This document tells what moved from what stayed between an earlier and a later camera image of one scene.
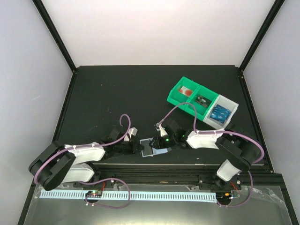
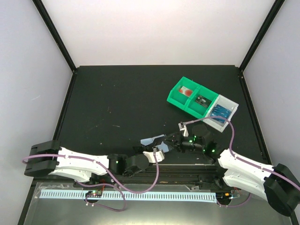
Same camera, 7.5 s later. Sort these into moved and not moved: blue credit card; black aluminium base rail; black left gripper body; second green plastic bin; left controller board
Moved: black left gripper body
Not moved: second green plastic bin; blue credit card; left controller board; black aluminium base rail
